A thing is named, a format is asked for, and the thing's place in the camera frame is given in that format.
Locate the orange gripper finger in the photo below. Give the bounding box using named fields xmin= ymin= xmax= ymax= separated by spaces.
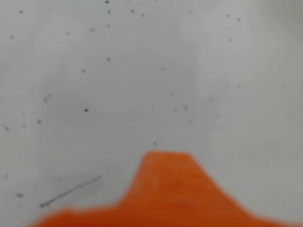
xmin=28 ymin=150 xmax=303 ymax=227

